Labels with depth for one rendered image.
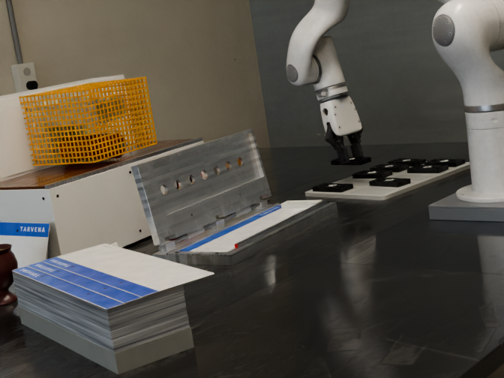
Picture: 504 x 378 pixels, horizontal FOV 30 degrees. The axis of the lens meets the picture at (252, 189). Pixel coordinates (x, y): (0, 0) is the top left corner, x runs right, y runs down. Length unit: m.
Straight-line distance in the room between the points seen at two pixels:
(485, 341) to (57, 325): 0.69
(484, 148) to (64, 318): 0.96
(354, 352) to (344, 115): 1.23
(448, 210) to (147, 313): 0.83
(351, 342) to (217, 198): 0.85
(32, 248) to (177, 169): 0.36
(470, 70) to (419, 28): 2.41
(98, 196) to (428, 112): 2.56
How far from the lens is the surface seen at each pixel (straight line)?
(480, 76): 2.00
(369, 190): 2.40
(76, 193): 2.07
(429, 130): 4.45
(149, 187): 1.99
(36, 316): 1.68
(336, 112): 2.46
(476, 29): 1.96
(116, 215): 2.16
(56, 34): 4.09
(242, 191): 2.23
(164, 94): 4.47
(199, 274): 1.46
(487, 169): 2.04
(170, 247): 2.01
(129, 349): 1.40
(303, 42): 2.40
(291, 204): 2.24
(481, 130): 2.03
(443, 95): 4.38
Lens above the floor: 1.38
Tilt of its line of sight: 10 degrees down
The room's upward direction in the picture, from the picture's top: 8 degrees counter-clockwise
